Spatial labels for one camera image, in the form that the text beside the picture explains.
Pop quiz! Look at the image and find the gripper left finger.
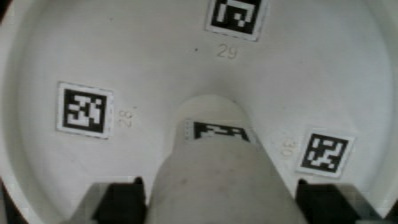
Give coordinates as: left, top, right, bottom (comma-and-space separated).
70, 177, 148, 224

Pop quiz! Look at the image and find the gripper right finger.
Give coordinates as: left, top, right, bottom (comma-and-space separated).
296, 179, 372, 224

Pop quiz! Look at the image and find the white cylindrical table leg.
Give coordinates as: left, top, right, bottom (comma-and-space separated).
146, 95, 306, 224

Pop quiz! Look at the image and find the white round table top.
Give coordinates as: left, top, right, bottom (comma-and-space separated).
0, 0, 398, 224

